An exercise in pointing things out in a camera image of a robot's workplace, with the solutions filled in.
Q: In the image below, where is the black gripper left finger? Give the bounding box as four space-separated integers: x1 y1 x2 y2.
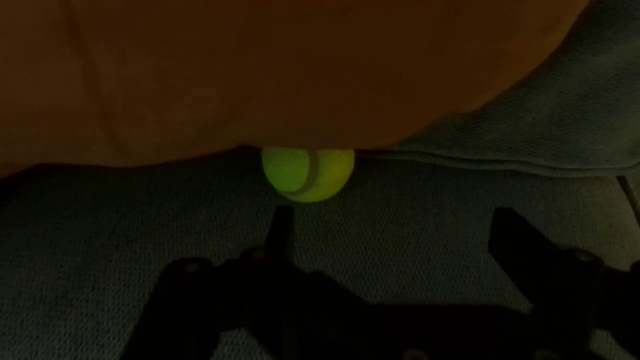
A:
123 202 376 360

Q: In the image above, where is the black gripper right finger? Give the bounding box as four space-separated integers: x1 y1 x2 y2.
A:
488 207 640 360

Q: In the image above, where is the grey fabric sofa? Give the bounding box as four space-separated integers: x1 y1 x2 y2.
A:
0 0 640 360

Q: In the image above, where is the yellow tennis ball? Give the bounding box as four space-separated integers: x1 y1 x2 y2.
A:
261 147 358 205

